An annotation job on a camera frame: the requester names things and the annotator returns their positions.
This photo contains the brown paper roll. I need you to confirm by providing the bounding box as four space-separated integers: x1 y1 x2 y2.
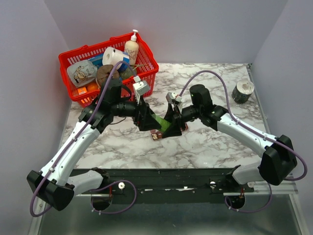
96 65 113 88

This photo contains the orange small box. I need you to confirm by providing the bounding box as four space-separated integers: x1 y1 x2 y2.
77 87 88 95

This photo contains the blue package in basket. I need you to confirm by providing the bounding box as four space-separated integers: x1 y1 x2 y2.
88 54 103 68

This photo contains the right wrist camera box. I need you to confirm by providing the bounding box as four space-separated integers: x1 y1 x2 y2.
166 92 182 106

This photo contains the green round vegetable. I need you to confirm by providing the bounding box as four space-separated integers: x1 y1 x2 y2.
119 66 136 80

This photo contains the white toilet paper roll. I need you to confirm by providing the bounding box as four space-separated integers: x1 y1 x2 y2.
102 47 130 66

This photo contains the purple cable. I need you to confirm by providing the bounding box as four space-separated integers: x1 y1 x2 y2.
29 60 142 218
177 70 308 213

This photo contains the white cartoon pouch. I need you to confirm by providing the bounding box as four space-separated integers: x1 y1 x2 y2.
67 60 97 88

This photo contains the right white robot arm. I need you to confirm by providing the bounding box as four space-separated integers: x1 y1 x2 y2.
162 85 297 192

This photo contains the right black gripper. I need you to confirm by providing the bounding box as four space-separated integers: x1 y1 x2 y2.
161 103 202 139

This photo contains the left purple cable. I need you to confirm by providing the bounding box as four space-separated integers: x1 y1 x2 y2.
29 60 142 218

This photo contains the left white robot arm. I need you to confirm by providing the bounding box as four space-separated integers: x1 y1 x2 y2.
26 76 161 211

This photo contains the camouflage tape roll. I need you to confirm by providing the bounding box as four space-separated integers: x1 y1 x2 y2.
231 79 255 104

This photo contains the red plastic shopping basket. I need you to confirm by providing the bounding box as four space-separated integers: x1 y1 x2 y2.
59 33 159 107

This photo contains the green pill bottle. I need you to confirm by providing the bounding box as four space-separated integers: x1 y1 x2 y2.
155 116 171 132

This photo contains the aluminium rail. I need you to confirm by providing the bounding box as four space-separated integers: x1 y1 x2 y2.
39 175 298 197

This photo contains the white lotion pump bottle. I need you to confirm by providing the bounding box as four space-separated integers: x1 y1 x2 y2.
124 29 139 66

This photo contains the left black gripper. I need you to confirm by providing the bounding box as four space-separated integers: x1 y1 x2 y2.
112 93 162 131

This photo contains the brown weekly pill organizer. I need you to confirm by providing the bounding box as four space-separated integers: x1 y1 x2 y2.
150 123 189 141

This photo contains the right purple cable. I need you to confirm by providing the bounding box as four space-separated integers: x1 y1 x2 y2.
177 70 308 213

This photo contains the orange fruit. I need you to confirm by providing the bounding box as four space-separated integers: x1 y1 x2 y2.
87 82 99 92

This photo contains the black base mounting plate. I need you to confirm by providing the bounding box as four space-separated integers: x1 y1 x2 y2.
66 168 268 208

